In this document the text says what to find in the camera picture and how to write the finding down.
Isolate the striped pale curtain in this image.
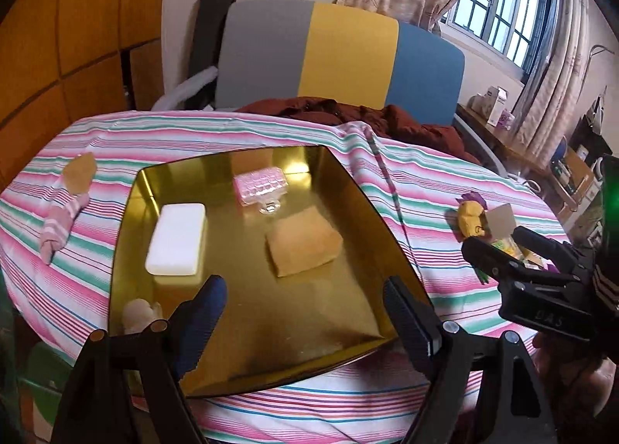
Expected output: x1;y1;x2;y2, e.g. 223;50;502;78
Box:
515;0;597;162

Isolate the pink transparent box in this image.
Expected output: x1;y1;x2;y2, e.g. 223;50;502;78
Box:
233;166;289;208

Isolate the yellow toy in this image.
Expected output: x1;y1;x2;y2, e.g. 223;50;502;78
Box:
457;201;489;238

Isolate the striped pink green tablecloth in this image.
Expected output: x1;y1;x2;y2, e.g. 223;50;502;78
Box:
0;108;571;444

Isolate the small beige soft lump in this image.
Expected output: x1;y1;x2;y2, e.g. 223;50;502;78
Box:
121;298;163;336

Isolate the grey card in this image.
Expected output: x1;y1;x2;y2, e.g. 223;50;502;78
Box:
484;205;518;238

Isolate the grey yellow blue chair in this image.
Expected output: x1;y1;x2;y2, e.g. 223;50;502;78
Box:
213;0;508;179

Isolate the white rectangular block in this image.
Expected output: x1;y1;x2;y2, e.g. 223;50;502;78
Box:
145;203;208;277

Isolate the wooden desk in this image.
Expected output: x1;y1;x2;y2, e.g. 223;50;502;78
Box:
457;103;571;213

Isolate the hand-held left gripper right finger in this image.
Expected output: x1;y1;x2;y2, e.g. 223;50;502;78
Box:
382;276;545;444

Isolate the tan folded sponge cloth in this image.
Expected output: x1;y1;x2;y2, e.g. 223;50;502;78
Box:
266;209;344;278

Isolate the tan hexagonal piece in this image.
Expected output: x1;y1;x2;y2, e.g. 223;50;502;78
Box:
62;152;97;193

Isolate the gold square tray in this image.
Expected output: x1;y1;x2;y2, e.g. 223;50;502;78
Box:
107;144;434;399

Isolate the wooden wardrobe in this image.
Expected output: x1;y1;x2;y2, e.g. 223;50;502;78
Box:
0;0;171;184

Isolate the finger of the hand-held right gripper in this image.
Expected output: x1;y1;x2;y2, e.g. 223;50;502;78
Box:
461;235;576;287
513;225;583;263

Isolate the yellow green packet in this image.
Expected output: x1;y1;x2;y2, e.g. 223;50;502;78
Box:
491;236;525;260

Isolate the black rolled mat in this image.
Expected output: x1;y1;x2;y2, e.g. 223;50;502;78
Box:
186;0;239;87

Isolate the pink striped rolled sock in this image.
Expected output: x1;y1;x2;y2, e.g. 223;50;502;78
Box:
39;191;91;265

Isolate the maroon cloth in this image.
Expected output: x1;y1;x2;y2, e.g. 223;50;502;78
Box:
234;96;482;164

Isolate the person's right hand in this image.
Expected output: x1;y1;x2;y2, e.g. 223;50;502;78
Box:
532;332;619;425

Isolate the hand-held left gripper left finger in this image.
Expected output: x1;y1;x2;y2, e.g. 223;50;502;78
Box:
51;275;228;444

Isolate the open cardboard box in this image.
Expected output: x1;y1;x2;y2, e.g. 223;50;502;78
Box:
556;147;598;213

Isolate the white carton box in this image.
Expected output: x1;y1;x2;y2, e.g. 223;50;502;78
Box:
486;86;511;126

